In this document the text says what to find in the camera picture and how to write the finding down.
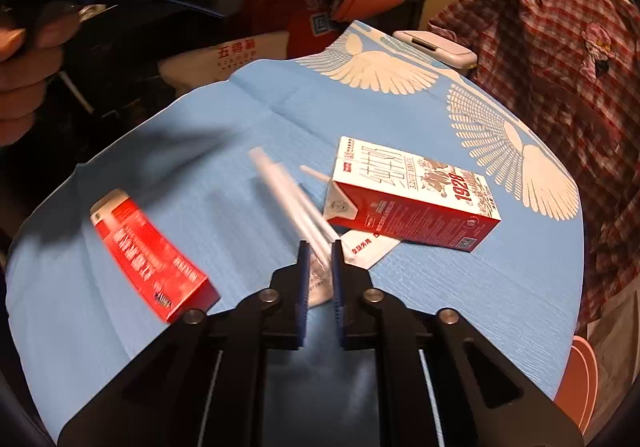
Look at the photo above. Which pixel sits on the white lidded trash bin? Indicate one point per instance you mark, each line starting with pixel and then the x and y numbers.
pixel 435 49

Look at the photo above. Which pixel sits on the red printed package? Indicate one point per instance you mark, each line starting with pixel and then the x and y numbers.
pixel 310 17

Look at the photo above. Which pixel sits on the person's left hand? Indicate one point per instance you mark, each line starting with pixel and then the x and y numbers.
pixel 20 77

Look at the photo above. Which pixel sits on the white rice bag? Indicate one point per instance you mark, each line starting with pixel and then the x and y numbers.
pixel 230 57

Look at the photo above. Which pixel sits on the blue printed tablecloth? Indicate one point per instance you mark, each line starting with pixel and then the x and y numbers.
pixel 225 127

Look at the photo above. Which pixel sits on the red plaid shirt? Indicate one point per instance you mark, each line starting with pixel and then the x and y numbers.
pixel 550 77

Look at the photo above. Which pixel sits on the white drinking straw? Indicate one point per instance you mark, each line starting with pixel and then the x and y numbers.
pixel 315 173

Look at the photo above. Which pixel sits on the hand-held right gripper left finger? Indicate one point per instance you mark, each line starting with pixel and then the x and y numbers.
pixel 301 297

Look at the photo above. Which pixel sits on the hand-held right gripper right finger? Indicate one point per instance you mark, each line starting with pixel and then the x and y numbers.
pixel 338 292

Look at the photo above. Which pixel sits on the red cardboard box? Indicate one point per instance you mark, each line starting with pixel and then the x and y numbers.
pixel 155 257

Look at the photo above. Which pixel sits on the white red-print sachet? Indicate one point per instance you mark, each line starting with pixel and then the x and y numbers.
pixel 372 249

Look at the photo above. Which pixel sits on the white red milk carton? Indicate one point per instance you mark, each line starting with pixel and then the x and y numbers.
pixel 425 207

